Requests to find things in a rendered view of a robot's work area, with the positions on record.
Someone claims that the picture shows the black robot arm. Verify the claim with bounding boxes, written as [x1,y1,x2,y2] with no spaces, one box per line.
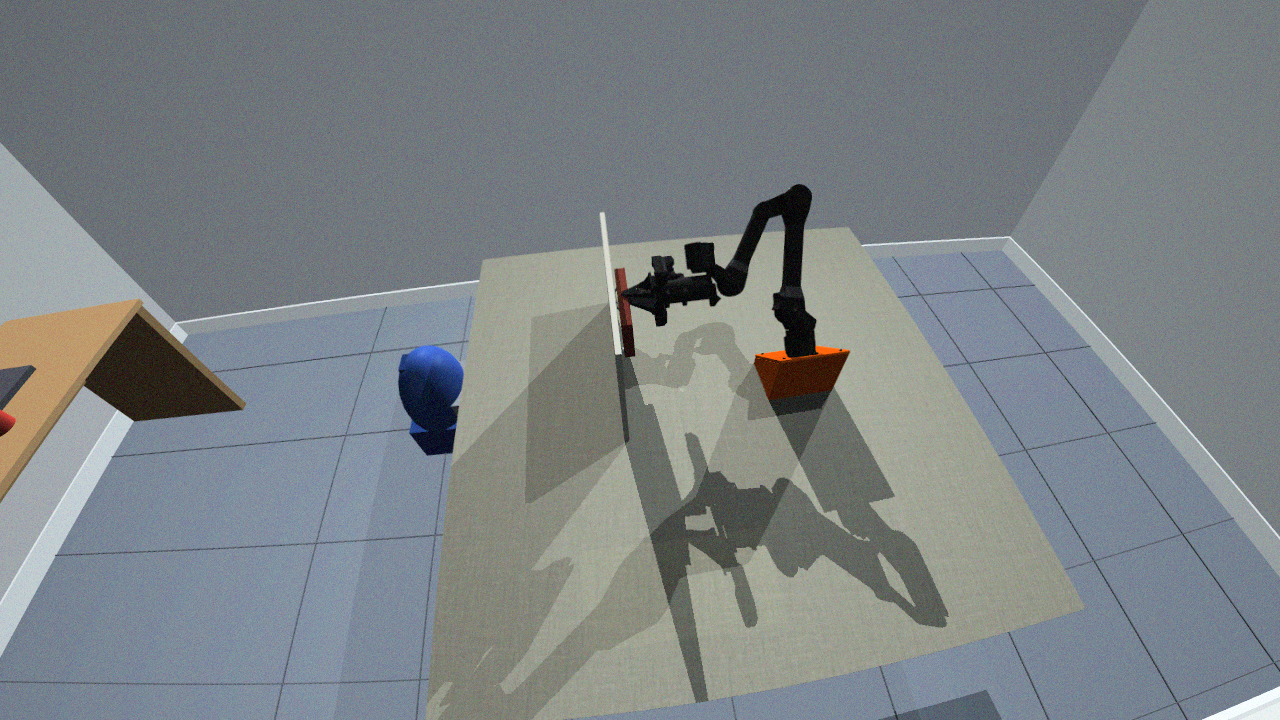
[684,184,818,357]

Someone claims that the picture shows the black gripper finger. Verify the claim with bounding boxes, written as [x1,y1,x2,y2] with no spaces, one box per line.
[628,297,655,315]
[622,272,654,299]

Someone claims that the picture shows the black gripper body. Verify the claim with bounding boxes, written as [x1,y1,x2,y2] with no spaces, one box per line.
[652,256,692,327]

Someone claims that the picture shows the dark red picture frame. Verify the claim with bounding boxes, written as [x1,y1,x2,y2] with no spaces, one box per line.
[614,268,635,357]

